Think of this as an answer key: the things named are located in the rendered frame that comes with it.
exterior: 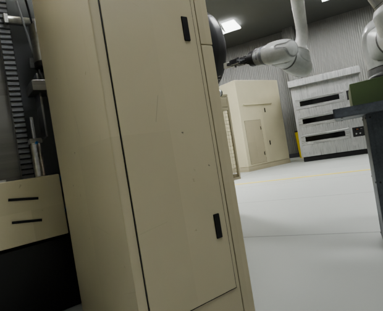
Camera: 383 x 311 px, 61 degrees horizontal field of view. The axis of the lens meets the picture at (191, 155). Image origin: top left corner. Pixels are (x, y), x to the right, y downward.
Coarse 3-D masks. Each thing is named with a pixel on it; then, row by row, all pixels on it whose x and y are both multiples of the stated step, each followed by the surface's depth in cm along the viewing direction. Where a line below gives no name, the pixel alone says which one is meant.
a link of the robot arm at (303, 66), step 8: (296, 0) 150; (296, 8) 151; (304, 8) 151; (296, 16) 153; (304, 16) 152; (296, 24) 155; (304, 24) 154; (296, 32) 157; (304, 32) 155; (296, 40) 157; (304, 40) 155; (304, 48) 153; (304, 56) 152; (296, 64) 151; (304, 64) 153; (312, 64) 158; (288, 72) 156; (296, 72) 155; (304, 72) 156
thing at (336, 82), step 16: (304, 80) 687; (320, 80) 675; (336, 80) 682; (352, 80) 670; (304, 96) 708; (320, 96) 693; (336, 96) 681; (304, 112) 710; (320, 112) 698; (304, 128) 712; (320, 128) 700; (336, 128) 688; (352, 128) 675; (304, 144) 712; (320, 144) 702; (336, 144) 690; (352, 144) 678; (304, 160) 720
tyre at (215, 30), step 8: (208, 16) 186; (216, 24) 185; (216, 32) 182; (216, 40) 181; (224, 40) 186; (216, 48) 181; (224, 48) 185; (216, 56) 182; (224, 56) 186; (216, 64) 184
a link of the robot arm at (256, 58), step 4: (256, 48) 156; (260, 48) 152; (256, 52) 153; (252, 56) 156; (256, 56) 153; (260, 56) 152; (256, 60) 155; (260, 60) 153; (256, 64) 156; (260, 64) 155; (264, 64) 154
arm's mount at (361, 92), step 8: (368, 80) 140; (376, 80) 139; (352, 88) 143; (360, 88) 141; (368, 88) 140; (376, 88) 139; (352, 96) 143; (360, 96) 142; (368, 96) 140; (376, 96) 139; (352, 104) 146
